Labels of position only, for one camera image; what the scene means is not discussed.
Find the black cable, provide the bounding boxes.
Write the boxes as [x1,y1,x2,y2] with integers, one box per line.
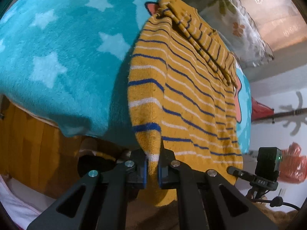
[249,196,301,211]

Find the red plastic bag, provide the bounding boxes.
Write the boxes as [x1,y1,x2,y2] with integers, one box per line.
[278,142,306,184]

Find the white leaf print pillow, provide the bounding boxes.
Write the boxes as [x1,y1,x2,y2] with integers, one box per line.
[199,0,274,69]

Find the wooden bed frame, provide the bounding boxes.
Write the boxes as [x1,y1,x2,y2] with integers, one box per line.
[0,95,97,200]

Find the black camera module on mount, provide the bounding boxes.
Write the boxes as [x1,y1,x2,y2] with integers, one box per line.
[227,147,283,199]

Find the mustard striped knit sweater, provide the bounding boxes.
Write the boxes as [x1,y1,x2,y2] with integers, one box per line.
[127,0,243,207]

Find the teal star fleece blanket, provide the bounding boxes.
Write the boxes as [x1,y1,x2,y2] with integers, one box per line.
[0,0,253,155]

